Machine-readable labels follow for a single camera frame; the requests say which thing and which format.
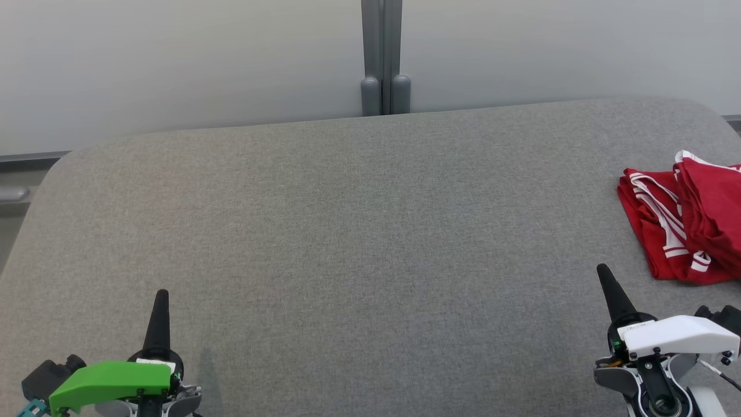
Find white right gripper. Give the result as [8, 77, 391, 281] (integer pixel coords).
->
[593, 264, 741, 417]

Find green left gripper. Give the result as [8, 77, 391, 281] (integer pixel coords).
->
[49, 290, 203, 417]

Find red white jersey shirt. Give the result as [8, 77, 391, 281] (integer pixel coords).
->
[617, 168, 736, 284]

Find red shorts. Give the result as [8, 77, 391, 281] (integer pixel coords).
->
[673, 151, 741, 279]

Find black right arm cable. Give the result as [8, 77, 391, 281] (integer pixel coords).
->
[698, 359, 741, 392]

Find teal left camera connector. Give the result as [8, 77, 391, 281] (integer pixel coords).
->
[17, 398, 50, 417]

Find grey partition post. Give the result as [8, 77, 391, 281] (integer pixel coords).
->
[360, 0, 412, 116]

